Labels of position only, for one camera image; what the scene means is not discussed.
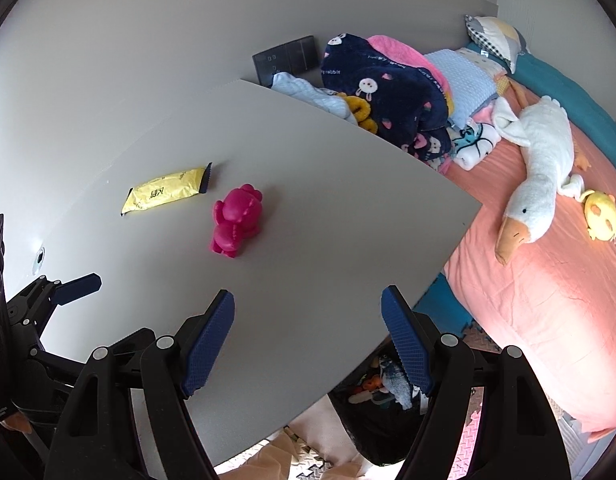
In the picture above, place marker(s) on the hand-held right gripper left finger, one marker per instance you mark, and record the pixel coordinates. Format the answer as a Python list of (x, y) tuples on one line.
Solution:
[(207, 345)]

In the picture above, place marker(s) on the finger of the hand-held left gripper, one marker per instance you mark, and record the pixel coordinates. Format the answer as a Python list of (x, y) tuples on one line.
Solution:
[(62, 365), (80, 287)]

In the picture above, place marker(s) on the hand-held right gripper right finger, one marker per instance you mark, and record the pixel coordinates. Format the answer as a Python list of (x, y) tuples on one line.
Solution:
[(408, 340)]

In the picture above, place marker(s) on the blue grey fish plush toy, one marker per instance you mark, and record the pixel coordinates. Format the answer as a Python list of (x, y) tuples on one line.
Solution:
[(398, 382)]

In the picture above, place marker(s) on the orange crab toy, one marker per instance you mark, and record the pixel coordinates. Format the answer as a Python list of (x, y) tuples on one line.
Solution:
[(372, 385)]

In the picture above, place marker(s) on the black lined trash bin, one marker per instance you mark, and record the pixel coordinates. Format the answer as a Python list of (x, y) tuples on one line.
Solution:
[(373, 430)]

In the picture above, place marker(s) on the magenta plastic toy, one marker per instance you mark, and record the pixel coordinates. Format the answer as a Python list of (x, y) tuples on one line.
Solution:
[(235, 220)]

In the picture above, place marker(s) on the yellow snack wrapper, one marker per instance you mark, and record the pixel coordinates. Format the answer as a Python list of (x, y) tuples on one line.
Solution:
[(165, 190)]

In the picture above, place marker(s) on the colourful foam puzzle mat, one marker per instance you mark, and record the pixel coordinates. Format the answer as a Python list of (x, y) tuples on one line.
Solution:
[(443, 305)]

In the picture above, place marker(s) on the bed with pink sheet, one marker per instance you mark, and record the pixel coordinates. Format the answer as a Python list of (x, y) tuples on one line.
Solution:
[(538, 320)]

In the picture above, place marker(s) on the beige cloth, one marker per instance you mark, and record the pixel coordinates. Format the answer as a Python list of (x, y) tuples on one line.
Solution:
[(288, 455)]

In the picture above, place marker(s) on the white cartoon print cloth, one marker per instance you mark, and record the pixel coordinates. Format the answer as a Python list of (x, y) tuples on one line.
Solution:
[(473, 147)]

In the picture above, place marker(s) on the white goose plush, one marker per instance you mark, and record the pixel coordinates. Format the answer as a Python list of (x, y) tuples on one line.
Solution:
[(538, 170)]

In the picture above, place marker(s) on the yellow chick plush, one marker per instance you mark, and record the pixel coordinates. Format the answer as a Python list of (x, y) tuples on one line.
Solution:
[(602, 215)]

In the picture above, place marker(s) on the yellow plush toy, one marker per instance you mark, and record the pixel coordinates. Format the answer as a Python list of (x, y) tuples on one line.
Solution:
[(360, 110)]

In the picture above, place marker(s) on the navy rabbit print blanket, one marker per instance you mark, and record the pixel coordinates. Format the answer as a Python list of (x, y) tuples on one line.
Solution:
[(388, 95)]

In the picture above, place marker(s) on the light blue dotted blanket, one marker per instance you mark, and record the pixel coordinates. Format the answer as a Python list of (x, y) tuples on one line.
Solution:
[(463, 85)]

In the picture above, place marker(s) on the pale blue cloth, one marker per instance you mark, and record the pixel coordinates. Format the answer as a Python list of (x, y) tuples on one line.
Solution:
[(308, 92)]

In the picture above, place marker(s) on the orange yellow cloth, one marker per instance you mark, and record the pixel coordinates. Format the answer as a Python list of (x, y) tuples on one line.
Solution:
[(508, 87)]

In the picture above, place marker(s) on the pink fluffy blanket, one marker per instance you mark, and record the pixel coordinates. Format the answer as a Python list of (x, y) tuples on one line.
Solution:
[(403, 52)]

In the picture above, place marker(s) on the teal blanket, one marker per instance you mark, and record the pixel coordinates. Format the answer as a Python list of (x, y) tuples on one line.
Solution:
[(568, 85)]

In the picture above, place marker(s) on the patchwork checked pillow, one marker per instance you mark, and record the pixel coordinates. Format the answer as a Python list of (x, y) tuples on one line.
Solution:
[(498, 40)]

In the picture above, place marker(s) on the dark wall switch panel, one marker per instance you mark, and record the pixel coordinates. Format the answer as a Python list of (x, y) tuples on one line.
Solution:
[(285, 60)]

